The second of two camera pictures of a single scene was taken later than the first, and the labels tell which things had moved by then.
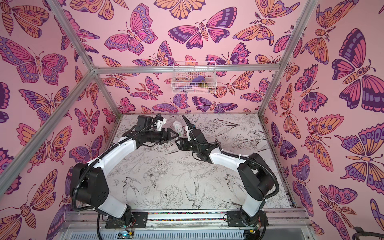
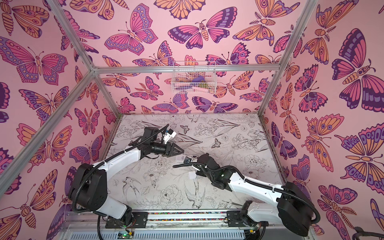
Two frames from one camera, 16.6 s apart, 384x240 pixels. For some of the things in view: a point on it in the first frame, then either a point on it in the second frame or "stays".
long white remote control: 178,128 -> 180,158
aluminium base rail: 89,225 stays
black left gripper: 169,137 -> 173,146
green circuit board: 124,235 stays
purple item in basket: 198,79 stays
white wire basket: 196,82 stays
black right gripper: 189,142 -> 197,167
